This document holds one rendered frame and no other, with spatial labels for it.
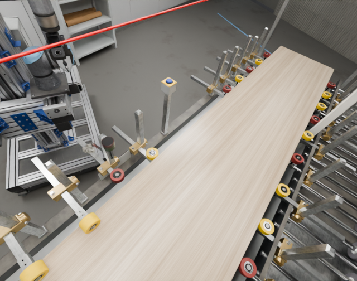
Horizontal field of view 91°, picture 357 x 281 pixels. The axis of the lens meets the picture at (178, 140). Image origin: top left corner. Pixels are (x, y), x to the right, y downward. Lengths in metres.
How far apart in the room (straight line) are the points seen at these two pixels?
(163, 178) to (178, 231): 0.30
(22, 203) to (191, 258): 1.77
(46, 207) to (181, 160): 1.50
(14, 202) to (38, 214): 0.28
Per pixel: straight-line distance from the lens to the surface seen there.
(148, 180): 1.08
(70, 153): 2.15
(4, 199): 2.44
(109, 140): 0.95
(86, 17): 3.78
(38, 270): 1.02
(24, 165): 2.26
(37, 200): 2.28
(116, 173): 1.11
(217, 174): 1.17
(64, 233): 1.40
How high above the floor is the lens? 1.90
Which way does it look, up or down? 54 degrees down
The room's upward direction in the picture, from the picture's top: 12 degrees clockwise
